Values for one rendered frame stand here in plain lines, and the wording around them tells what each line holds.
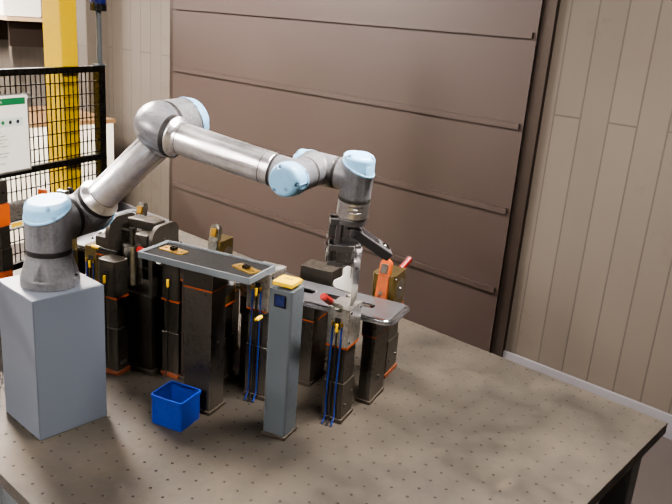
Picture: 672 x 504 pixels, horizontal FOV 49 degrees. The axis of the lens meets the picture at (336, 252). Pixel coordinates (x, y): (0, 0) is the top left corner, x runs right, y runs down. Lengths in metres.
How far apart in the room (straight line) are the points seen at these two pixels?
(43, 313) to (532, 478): 1.35
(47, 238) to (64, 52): 1.52
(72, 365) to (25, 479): 0.31
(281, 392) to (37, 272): 0.71
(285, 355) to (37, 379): 0.64
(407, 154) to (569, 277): 1.16
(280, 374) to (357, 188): 0.61
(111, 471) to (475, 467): 0.95
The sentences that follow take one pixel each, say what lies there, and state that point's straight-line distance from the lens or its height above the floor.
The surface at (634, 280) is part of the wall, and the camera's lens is 3.84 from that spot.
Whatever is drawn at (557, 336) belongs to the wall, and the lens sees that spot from 4.09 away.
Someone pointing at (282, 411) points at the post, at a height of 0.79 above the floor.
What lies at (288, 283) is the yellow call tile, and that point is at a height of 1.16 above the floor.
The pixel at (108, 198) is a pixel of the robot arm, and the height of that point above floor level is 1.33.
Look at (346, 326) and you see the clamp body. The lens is 2.06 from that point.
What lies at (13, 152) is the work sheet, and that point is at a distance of 3.19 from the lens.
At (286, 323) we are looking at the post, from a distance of 1.95.
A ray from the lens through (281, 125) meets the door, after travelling 5.02.
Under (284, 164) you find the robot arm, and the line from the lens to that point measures 1.56.
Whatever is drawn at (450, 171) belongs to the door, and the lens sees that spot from 4.17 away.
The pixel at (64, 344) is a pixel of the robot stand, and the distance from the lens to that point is 2.07.
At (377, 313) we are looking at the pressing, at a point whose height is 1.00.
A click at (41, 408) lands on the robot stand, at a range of 2.12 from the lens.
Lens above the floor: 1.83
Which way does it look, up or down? 18 degrees down
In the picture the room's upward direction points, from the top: 4 degrees clockwise
